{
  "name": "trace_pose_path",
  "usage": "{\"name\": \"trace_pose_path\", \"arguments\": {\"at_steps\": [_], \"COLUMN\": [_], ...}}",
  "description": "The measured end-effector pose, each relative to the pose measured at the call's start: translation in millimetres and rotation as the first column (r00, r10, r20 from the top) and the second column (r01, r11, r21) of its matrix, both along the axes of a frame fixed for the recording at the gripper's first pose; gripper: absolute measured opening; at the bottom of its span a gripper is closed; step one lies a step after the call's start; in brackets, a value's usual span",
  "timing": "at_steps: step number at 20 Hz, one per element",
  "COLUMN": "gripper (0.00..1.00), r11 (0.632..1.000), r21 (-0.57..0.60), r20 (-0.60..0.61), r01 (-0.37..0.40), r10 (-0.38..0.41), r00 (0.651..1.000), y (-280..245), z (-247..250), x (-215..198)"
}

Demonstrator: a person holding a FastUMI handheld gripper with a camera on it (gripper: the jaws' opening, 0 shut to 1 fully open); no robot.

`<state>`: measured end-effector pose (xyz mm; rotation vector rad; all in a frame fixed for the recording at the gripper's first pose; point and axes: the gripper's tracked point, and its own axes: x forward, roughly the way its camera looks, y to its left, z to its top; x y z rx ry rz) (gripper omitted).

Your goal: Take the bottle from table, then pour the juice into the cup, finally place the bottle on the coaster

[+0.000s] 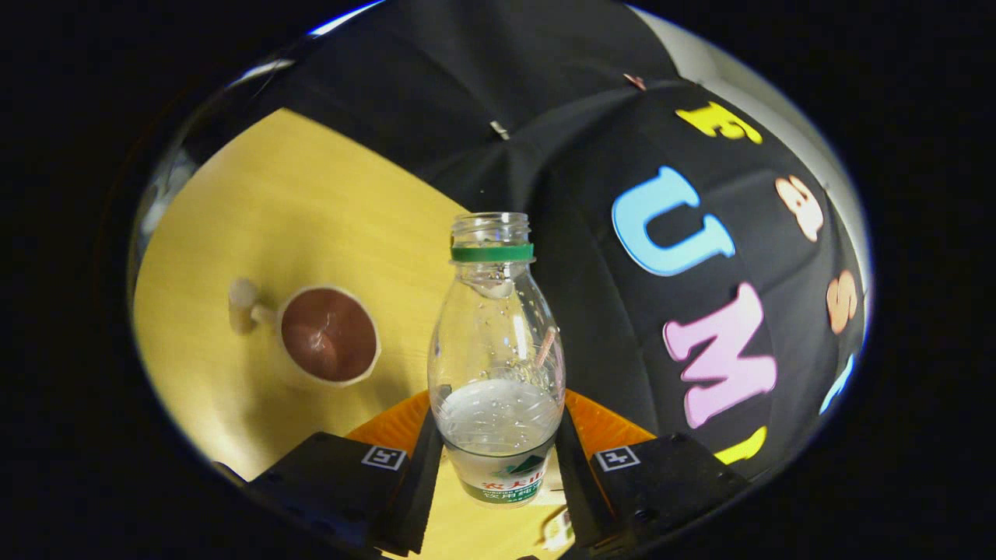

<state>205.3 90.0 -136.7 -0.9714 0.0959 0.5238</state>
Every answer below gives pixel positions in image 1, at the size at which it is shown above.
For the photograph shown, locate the black backdrop cloth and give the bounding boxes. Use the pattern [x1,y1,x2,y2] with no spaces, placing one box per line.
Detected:
[187,0,866,479]

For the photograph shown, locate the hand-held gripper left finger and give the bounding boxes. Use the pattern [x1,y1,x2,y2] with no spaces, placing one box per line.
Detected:
[247,389,446,557]

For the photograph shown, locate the wooden table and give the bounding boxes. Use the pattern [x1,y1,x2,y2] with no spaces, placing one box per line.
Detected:
[132,107,577,560]

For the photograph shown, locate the clear plastic juice bottle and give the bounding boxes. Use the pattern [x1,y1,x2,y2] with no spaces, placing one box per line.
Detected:
[428,212,566,508]

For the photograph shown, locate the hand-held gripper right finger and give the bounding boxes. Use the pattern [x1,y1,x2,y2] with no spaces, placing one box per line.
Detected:
[556,389,752,557]

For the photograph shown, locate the beige cup with wooden handle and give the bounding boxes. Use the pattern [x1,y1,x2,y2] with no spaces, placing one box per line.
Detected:
[227,278,382,390]

